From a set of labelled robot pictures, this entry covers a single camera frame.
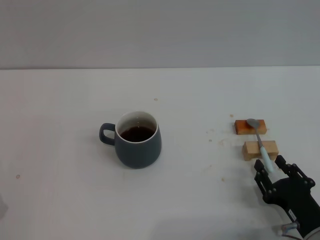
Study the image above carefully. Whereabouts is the light wooden bridge block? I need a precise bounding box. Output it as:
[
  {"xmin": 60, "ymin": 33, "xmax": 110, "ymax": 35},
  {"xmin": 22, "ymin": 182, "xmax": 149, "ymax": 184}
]
[{"xmin": 241, "ymin": 140, "xmax": 279, "ymax": 162}]

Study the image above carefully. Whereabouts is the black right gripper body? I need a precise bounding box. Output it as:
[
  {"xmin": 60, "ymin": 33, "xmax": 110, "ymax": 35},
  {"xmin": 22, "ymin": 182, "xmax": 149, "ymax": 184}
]
[{"xmin": 262, "ymin": 176, "xmax": 320, "ymax": 238}]

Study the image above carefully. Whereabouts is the orange-brown wooden block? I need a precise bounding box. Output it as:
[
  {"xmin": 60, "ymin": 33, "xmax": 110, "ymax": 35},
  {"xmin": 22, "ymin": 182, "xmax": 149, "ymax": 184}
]
[{"xmin": 234, "ymin": 119, "xmax": 267, "ymax": 136}]

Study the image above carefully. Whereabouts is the grey cable with metal plugs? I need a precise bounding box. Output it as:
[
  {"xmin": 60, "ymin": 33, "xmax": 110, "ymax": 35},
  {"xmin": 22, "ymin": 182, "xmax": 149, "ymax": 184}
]
[{"xmin": 279, "ymin": 221, "xmax": 301, "ymax": 238}]

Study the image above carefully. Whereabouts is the dark grey ceramic coffee cup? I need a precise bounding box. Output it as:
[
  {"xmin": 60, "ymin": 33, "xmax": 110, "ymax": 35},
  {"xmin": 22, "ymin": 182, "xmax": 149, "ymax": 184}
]
[{"xmin": 98, "ymin": 111, "xmax": 163, "ymax": 170}]

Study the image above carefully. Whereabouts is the light blue handled metal spoon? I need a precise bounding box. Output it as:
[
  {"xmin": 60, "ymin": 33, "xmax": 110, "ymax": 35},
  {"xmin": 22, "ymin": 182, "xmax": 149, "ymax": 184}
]
[{"xmin": 245, "ymin": 118, "xmax": 275, "ymax": 173}]

